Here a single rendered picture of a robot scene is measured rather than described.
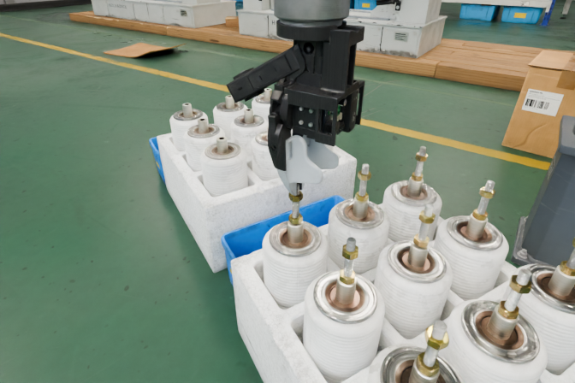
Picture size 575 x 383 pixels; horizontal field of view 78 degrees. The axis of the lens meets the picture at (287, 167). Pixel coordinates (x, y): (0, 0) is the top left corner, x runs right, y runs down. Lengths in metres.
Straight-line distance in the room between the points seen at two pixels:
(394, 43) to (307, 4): 2.10
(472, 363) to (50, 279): 0.81
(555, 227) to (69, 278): 1.04
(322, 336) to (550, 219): 0.62
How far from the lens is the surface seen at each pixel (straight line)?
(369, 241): 0.56
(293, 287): 0.53
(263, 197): 0.77
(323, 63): 0.37
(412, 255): 0.50
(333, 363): 0.48
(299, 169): 0.42
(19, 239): 1.12
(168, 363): 0.73
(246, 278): 0.57
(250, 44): 2.95
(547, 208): 0.93
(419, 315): 0.53
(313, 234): 0.53
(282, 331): 0.51
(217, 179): 0.75
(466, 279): 0.60
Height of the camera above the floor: 0.60
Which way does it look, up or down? 30 degrees down
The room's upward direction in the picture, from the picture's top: straight up
